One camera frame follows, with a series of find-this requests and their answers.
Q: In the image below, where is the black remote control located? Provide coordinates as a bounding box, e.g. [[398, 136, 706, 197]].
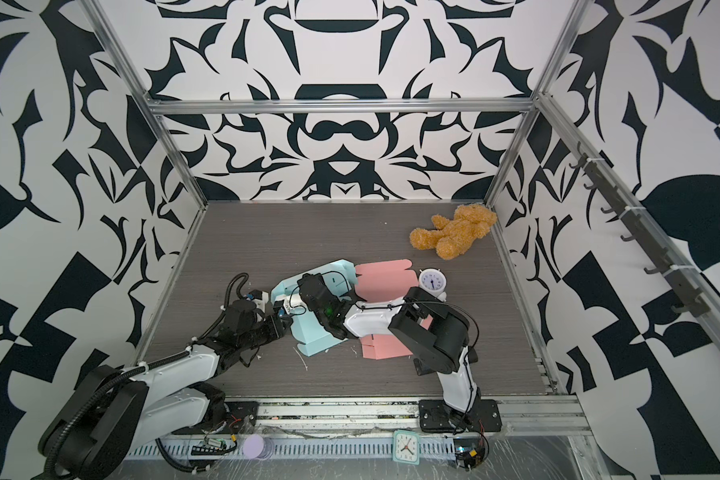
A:
[[413, 347, 479, 376]]

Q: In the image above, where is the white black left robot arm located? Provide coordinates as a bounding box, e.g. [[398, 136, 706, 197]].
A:
[[38, 273, 293, 479]]

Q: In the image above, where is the brown teddy bear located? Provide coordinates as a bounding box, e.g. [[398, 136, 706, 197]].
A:
[[409, 203, 498, 260]]

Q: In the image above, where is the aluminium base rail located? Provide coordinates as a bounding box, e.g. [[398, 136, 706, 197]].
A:
[[228, 395, 592, 436]]

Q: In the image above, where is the teal square clock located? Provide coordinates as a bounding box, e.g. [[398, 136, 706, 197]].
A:
[[392, 430, 420, 465]]

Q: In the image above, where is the pink flat paper box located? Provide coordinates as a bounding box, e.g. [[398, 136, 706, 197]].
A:
[[355, 259, 419, 360]]

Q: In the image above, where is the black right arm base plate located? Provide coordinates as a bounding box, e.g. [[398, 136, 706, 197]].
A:
[[418, 399, 503, 433]]

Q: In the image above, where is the green circuit board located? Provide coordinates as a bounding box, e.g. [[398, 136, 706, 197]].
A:
[[454, 438, 489, 471]]

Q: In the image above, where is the small electronics board left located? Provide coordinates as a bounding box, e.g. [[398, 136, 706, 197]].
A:
[[190, 436, 238, 457]]

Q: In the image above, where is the purple round disc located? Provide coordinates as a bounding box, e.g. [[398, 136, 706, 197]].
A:
[[242, 434, 270, 460]]

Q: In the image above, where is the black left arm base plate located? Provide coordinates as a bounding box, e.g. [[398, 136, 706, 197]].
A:
[[172, 401, 259, 435]]

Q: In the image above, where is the white alarm clock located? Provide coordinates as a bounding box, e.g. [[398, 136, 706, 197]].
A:
[[418, 268, 447, 302]]

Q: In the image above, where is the black wall hook rack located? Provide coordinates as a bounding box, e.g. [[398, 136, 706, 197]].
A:
[[572, 151, 719, 318]]

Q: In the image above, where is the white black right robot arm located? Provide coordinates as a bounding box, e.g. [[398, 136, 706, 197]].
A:
[[297, 274, 480, 423]]

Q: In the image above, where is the light blue paper box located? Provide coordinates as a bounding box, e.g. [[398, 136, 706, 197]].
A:
[[269, 259, 359, 358]]

